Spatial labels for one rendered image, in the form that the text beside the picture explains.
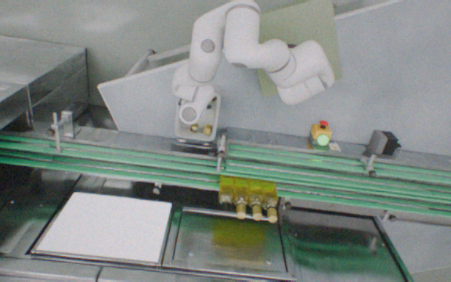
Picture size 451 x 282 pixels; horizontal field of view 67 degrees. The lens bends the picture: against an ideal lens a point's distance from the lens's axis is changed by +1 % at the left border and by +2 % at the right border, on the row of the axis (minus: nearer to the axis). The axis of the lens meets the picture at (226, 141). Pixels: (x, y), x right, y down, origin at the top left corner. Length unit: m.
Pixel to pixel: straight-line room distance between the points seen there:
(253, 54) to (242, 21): 0.09
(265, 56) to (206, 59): 0.16
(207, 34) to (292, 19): 0.47
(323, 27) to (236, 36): 0.56
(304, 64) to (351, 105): 0.66
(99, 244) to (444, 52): 1.50
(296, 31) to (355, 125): 0.54
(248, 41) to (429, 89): 1.02
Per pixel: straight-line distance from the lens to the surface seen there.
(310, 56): 0.96
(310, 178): 1.46
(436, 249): 2.27
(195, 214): 1.44
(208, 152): 1.49
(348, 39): 1.48
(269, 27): 1.32
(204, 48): 0.90
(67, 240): 1.35
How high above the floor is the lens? 2.12
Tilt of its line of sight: 61 degrees down
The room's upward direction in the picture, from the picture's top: 179 degrees counter-clockwise
